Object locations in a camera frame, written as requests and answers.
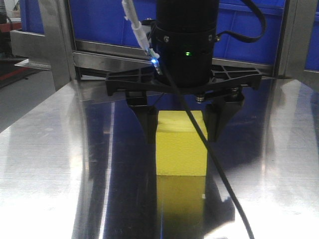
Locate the blue bin behind gripper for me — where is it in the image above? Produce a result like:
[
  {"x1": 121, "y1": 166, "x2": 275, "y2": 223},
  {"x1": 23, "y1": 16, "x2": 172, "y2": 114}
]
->
[{"x1": 20, "y1": 0, "x2": 319, "y2": 77}]

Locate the white cable connector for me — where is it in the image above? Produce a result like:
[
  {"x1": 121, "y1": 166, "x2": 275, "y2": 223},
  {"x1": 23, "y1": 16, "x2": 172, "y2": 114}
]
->
[{"x1": 122, "y1": 0, "x2": 160, "y2": 62}]

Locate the yellow foam block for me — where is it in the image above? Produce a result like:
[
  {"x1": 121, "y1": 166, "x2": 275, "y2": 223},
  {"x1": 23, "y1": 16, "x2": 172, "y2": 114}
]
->
[{"x1": 156, "y1": 111, "x2": 207, "y2": 176}]

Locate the black cable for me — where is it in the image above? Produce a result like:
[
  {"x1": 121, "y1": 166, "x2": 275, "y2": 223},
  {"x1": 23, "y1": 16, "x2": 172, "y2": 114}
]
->
[{"x1": 148, "y1": 0, "x2": 267, "y2": 239}]

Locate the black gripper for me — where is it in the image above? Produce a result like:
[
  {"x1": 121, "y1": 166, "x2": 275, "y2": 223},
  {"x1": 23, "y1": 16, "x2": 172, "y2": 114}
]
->
[{"x1": 106, "y1": 65, "x2": 262, "y2": 144}]

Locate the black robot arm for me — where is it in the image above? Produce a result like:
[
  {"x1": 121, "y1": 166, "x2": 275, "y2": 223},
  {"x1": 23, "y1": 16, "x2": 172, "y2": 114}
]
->
[{"x1": 106, "y1": 0, "x2": 262, "y2": 143}]

